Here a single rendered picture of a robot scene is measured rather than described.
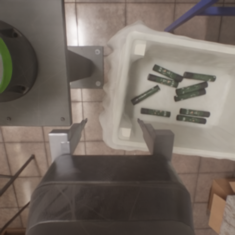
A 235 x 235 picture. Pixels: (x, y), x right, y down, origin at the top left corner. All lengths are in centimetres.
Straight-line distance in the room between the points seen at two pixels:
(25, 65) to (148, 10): 110
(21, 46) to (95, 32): 97
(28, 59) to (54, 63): 4
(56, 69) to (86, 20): 98
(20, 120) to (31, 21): 19
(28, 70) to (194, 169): 154
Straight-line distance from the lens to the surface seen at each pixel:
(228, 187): 178
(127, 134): 64
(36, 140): 152
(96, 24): 130
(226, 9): 101
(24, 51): 35
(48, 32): 36
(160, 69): 80
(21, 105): 39
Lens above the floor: 126
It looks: 74 degrees down
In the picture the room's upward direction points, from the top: 175 degrees clockwise
